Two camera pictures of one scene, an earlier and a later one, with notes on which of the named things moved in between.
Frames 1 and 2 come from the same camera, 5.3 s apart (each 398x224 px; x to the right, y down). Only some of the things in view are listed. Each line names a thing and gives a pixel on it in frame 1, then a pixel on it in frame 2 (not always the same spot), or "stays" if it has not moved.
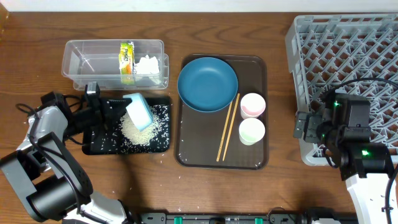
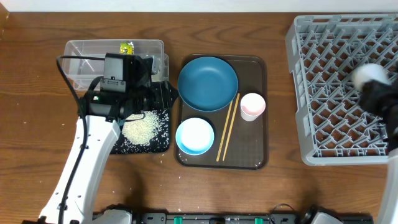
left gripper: (105, 106) to (163, 96)
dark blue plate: (207, 84) stays
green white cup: (250, 130) to (367, 72)
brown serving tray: (199, 135) stays
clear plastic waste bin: (117, 64) stays
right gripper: (313, 120) to (375, 92)
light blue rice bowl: (139, 111) to (194, 136)
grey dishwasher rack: (352, 54) stays
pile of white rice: (133, 134) stays
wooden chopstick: (234, 109) stays
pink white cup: (252, 106) stays
